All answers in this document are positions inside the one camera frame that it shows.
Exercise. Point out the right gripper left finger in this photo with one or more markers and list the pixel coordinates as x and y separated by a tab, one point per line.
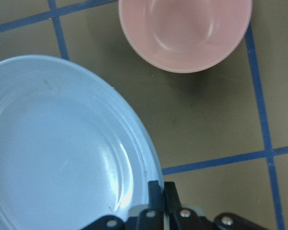
152	217

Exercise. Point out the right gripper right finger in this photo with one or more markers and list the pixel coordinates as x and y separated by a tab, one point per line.
183	217

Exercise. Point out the blue plate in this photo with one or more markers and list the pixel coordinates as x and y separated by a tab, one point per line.
71	148

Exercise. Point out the pink bowl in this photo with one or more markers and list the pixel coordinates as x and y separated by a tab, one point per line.
184	36

